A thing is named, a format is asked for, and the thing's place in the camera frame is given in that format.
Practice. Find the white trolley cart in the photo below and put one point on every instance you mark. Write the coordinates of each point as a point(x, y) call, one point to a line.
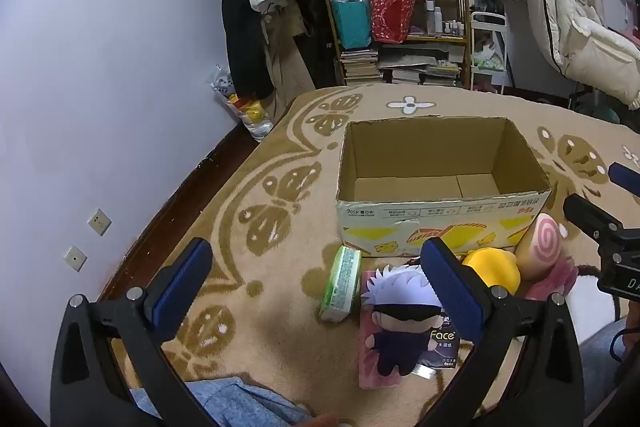
point(487, 19)

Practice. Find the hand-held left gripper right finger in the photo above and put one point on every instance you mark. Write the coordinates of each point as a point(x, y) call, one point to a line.
point(450, 292)

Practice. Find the plastic bag with bottles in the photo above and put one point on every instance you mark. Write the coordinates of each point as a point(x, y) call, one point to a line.
point(245, 112)

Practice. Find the stack of books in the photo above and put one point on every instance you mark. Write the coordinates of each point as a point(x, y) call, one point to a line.
point(400, 67)

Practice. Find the yellow plush toy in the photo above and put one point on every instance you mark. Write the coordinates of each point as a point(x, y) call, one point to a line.
point(492, 269)

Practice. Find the red patterned gift bag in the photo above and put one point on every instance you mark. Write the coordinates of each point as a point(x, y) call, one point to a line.
point(392, 14)

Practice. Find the white-haired plush doll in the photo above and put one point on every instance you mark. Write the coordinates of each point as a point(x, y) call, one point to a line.
point(400, 297)

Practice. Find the beige hanging garment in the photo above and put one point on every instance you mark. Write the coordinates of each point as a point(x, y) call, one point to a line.
point(290, 57)

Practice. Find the white single-hole wall socket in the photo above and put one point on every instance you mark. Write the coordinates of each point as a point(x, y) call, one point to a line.
point(75, 258)

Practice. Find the beige patterned rug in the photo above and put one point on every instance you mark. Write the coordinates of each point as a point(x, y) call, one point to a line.
point(280, 257)

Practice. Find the teal bag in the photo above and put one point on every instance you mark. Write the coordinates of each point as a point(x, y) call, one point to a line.
point(350, 19)

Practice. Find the person's right leg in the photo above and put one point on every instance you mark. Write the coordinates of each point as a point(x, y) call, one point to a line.
point(605, 357)

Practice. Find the black tissue pack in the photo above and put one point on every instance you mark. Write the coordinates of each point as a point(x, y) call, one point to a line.
point(442, 347)

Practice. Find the person's leg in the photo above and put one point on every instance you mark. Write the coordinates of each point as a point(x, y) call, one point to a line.
point(230, 402)
point(605, 357)

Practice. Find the printed cardboard box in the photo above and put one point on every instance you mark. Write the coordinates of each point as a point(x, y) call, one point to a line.
point(380, 217)

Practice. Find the pink swirl plush toy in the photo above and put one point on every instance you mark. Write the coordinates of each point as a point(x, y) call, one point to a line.
point(542, 242)

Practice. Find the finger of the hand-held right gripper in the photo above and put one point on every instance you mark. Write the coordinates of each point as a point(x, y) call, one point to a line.
point(590, 217)
point(625, 179)

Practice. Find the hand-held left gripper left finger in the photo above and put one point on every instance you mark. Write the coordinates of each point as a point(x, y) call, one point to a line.
point(180, 287)

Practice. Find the black hanging coat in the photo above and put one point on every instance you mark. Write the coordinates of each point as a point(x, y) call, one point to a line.
point(240, 32)

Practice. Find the group of small bottles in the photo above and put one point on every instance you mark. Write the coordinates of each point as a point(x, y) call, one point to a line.
point(445, 22)

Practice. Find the green tissue pack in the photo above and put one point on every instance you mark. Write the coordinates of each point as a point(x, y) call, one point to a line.
point(340, 287)

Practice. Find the person's left leg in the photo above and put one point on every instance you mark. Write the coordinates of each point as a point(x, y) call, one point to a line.
point(230, 402)

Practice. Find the white multi-pin wall socket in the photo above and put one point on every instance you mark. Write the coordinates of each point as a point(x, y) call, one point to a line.
point(99, 222)

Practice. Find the pink tissue pack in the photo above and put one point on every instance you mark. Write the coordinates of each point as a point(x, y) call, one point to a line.
point(367, 372)

